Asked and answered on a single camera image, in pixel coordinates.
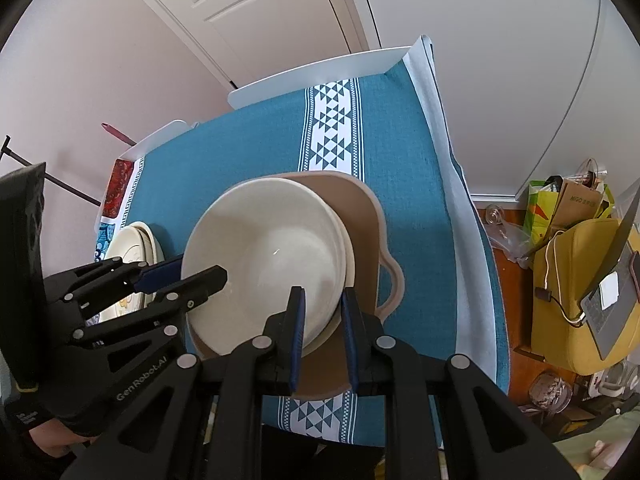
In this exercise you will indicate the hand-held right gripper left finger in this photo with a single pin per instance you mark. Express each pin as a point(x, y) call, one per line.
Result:
point(298, 330)

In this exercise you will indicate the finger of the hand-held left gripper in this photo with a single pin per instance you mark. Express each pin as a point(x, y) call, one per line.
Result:
point(200, 282)
point(160, 274)

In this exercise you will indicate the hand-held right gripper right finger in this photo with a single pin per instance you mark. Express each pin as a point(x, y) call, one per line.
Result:
point(350, 340)

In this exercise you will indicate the large white plate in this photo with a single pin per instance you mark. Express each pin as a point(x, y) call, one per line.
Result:
point(159, 256)

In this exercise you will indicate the small plate with floral print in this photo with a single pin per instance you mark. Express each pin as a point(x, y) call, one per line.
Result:
point(127, 305)

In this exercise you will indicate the cream plate with yellow print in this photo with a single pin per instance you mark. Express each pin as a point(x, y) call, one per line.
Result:
point(120, 247)

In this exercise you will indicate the cream round bowl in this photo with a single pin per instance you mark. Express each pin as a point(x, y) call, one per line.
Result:
point(265, 255)
point(350, 265)

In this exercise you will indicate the person's left hand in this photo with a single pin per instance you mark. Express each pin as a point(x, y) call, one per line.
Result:
point(50, 441)

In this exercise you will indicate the person's dark trousers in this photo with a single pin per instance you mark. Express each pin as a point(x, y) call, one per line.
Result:
point(320, 455)

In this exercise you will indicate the black metal rod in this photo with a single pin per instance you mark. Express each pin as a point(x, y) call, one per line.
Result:
point(65, 185)

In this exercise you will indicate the teal patterned tablecloth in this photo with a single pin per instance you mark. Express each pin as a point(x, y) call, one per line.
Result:
point(425, 185)

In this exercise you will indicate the clear wine glass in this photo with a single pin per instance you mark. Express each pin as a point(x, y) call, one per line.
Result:
point(492, 215)

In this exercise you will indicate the clear plastic bag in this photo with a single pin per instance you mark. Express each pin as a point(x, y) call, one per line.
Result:
point(515, 245)

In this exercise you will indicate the clear glass container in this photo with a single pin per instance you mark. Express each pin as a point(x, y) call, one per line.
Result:
point(550, 390)

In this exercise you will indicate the yellow chair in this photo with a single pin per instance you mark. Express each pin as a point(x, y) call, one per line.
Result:
point(565, 310)

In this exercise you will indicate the green and brown paper bags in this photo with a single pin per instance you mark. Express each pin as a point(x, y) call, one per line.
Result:
point(540, 210)

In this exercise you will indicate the white appliance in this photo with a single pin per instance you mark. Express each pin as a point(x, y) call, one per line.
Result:
point(610, 382)

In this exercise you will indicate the grey laptop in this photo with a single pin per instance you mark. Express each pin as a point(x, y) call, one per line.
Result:
point(615, 310)

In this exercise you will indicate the light green blanket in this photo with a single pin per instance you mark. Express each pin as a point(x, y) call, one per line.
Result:
point(600, 447)

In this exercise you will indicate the white door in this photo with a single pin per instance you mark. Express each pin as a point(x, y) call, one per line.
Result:
point(250, 10)

